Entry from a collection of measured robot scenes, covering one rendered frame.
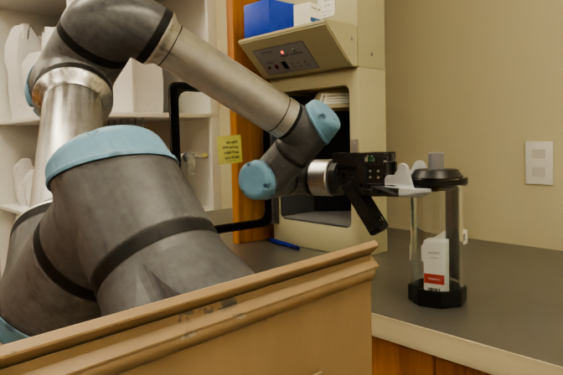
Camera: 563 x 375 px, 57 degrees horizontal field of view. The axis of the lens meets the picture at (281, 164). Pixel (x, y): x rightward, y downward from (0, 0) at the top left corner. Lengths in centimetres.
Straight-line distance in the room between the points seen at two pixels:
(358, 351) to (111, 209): 23
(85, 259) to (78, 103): 36
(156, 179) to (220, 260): 10
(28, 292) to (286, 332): 27
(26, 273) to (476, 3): 139
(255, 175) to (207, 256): 55
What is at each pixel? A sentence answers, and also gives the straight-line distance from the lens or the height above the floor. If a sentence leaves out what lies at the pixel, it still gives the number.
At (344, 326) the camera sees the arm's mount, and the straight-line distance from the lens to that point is 41.
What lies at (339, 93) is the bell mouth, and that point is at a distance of 138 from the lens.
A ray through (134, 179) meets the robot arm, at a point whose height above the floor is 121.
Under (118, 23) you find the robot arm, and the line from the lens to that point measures 82.
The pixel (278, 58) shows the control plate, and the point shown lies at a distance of 138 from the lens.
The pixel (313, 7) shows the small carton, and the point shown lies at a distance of 132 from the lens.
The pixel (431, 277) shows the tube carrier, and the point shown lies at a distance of 96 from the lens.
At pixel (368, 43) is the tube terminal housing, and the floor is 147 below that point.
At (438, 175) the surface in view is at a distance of 93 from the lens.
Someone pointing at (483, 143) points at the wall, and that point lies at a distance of 159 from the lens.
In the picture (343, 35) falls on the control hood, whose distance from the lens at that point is 126.
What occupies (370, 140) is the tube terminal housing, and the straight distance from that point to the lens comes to 131.
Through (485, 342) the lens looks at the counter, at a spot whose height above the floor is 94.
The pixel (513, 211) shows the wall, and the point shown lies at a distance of 157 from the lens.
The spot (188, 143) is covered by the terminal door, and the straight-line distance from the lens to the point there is 134.
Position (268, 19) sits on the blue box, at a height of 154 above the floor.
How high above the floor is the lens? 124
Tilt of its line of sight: 3 degrees down
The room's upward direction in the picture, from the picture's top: 1 degrees counter-clockwise
